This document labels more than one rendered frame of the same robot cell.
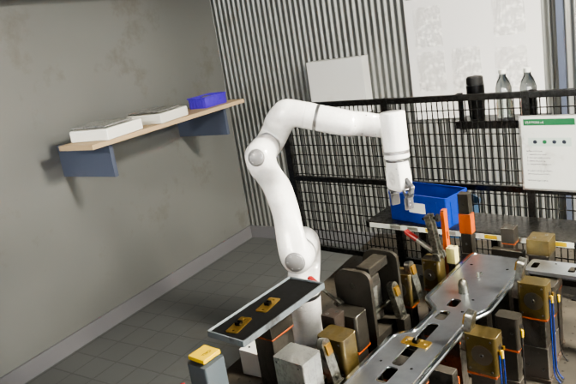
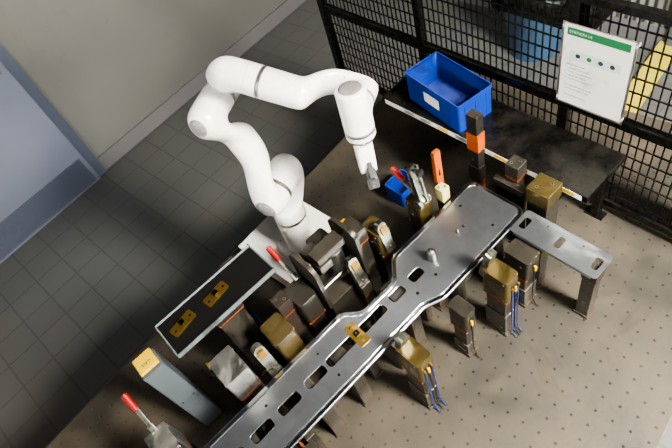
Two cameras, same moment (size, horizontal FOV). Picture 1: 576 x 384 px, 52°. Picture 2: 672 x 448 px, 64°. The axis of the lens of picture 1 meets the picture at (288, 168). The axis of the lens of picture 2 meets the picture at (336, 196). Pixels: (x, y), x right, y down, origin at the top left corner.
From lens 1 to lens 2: 1.21 m
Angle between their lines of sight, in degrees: 40
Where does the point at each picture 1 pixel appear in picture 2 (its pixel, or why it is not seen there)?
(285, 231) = (253, 181)
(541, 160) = (581, 78)
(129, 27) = not seen: outside the picture
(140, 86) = not seen: outside the picture
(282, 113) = (217, 81)
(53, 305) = (130, 89)
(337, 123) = (282, 100)
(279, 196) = (239, 152)
